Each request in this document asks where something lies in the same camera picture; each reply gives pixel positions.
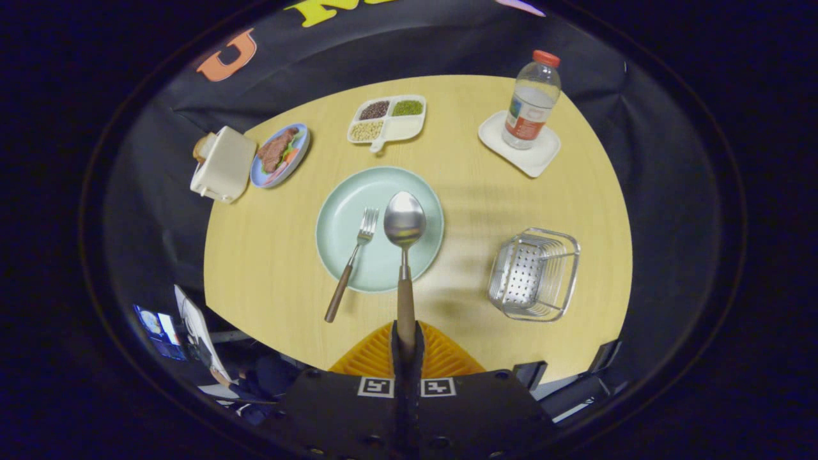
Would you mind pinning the green and orange vegetables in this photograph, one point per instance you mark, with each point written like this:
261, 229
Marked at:
289, 155

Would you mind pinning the white divided dish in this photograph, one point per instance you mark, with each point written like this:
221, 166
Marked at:
402, 128

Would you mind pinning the white toaster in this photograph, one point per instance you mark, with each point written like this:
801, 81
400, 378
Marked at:
225, 163

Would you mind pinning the small blue plate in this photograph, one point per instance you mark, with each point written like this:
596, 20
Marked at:
299, 163

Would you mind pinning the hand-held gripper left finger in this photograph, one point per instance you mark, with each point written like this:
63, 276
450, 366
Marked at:
399, 383

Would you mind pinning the lit blue screen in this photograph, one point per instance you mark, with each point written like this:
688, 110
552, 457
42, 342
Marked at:
156, 326

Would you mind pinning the green mung beans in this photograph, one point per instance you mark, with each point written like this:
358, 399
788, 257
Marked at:
407, 107

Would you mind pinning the large pale green plate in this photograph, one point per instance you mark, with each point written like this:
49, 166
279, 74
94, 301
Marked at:
383, 268

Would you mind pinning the brown meat slice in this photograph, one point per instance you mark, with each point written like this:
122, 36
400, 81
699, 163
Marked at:
275, 150

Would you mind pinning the pale yellow soybeans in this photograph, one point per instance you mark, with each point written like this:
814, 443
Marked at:
366, 130

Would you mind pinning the red capped water bottle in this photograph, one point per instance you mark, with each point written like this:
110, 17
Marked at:
529, 105

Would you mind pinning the white square coaster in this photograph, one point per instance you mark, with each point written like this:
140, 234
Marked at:
537, 160

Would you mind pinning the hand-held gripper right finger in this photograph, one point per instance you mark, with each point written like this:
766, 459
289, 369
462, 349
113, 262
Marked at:
416, 383

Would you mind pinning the dark red beans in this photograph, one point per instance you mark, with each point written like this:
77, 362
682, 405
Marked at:
374, 110

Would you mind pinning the toasted bread slice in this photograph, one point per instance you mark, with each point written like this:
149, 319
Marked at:
203, 147

